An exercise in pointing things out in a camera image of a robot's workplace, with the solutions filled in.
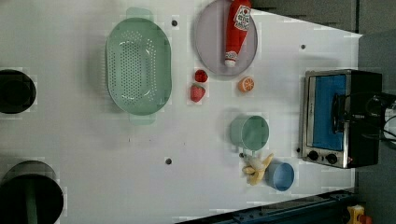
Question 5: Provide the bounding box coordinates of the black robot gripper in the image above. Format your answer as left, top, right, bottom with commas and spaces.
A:
337, 91, 395, 142

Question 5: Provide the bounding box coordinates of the black silver toaster oven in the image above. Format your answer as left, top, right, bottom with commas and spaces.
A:
301, 69, 382, 169

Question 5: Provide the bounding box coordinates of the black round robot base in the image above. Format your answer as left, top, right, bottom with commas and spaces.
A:
0, 69, 36, 114

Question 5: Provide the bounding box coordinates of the yellow red object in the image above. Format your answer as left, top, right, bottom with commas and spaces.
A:
347, 204, 373, 224

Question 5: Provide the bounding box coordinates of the blue cup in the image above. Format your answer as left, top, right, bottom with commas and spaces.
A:
265, 161, 294, 191

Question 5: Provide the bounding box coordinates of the green cup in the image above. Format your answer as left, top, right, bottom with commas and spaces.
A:
230, 115, 269, 151

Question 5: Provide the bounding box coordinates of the orange slice toy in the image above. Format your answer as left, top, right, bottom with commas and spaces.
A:
238, 77, 255, 92

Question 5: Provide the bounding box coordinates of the peeled banana toy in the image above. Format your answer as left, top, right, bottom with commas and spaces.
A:
242, 153, 274, 186

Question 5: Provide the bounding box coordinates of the red ketchup bottle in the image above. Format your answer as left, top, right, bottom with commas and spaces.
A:
224, 0, 251, 67

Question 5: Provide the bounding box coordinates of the small red strawberry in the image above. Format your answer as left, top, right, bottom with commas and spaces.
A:
194, 69, 208, 83

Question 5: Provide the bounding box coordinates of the large red strawberry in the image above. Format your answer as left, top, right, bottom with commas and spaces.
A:
191, 84, 205, 103

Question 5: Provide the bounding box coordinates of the grey round plate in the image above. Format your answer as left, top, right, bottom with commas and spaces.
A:
194, 0, 258, 76

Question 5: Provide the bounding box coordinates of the green plastic colander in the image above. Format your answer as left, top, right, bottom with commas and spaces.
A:
106, 7, 172, 125

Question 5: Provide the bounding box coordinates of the black cylinder with green stripe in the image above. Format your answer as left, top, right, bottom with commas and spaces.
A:
0, 161, 64, 224

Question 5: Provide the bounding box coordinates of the blue metal frame rail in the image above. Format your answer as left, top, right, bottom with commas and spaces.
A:
177, 190, 357, 224

